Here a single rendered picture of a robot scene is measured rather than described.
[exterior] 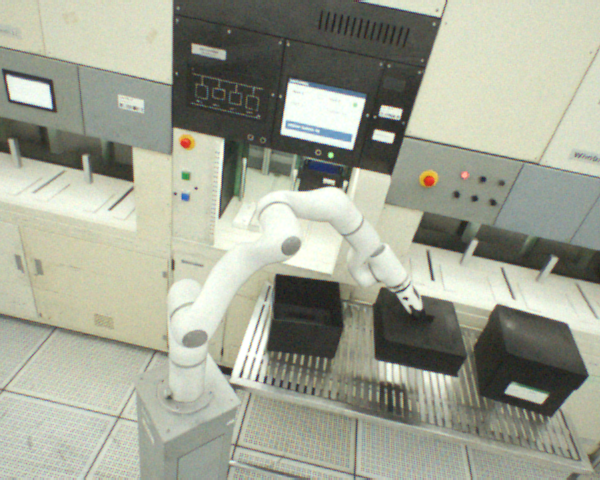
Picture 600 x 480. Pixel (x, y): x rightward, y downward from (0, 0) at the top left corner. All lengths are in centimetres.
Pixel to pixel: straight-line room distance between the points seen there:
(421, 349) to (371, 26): 108
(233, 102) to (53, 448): 175
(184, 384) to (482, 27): 148
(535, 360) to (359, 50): 124
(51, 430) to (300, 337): 135
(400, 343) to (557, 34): 110
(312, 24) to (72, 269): 166
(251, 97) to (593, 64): 113
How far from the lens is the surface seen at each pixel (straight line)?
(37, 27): 204
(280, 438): 248
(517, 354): 182
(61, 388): 270
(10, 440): 259
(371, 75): 167
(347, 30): 165
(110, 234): 229
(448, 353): 161
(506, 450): 187
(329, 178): 237
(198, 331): 130
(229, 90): 176
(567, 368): 190
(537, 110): 180
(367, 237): 134
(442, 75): 170
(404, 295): 155
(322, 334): 172
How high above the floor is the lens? 210
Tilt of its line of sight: 35 degrees down
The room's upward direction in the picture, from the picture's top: 12 degrees clockwise
